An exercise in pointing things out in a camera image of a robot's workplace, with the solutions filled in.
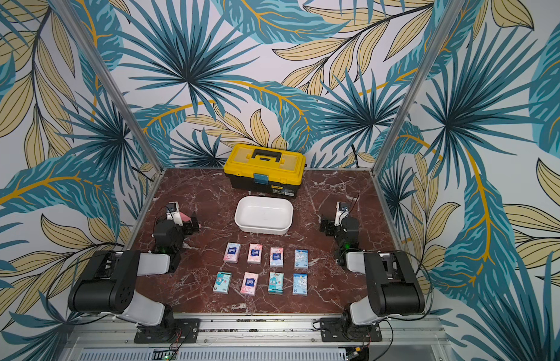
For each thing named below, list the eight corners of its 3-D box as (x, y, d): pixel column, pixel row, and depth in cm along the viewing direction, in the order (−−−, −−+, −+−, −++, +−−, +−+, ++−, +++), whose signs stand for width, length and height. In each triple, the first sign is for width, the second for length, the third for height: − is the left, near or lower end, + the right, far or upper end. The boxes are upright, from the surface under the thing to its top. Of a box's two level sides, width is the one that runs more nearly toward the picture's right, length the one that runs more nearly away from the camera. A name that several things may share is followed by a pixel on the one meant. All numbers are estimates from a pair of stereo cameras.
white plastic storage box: (234, 235, 98) (232, 228, 93) (239, 203, 108) (237, 195, 103) (292, 236, 98) (293, 228, 93) (291, 204, 109) (292, 196, 104)
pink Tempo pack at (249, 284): (240, 293, 83) (239, 291, 81) (245, 274, 87) (244, 271, 85) (255, 296, 83) (254, 294, 80) (259, 276, 87) (259, 273, 85)
